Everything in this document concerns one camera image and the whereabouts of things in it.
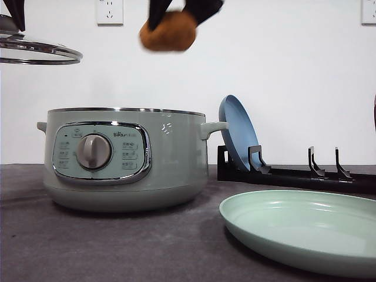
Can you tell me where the white wall socket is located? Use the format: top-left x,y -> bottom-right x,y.
361,0 -> 376,26
97,0 -> 124,26

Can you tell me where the blue plate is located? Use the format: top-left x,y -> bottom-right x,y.
219,95 -> 259,170

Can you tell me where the black dish rack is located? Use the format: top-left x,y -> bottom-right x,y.
217,145 -> 376,195

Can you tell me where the right white wall socket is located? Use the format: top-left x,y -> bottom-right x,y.
361,0 -> 376,26

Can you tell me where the green electric steamer pot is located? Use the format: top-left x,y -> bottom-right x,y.
37,107 -> 228,213

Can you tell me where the left white wall socket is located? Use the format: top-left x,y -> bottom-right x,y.
97,0 -> 124,26

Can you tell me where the dark brown object at edge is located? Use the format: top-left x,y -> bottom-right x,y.
373,94 -> 376,132

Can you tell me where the glass steamer lid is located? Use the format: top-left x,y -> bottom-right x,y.
0,15 -> 83,65

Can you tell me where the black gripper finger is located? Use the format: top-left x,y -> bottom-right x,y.
147,0 -> 172,30
182,0 -> 224,26
3,0 -> 25,32

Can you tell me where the brown potato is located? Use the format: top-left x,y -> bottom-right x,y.
139,11 -> 197,51

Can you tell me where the green plate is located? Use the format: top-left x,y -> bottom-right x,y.
219,190 -> 376,273

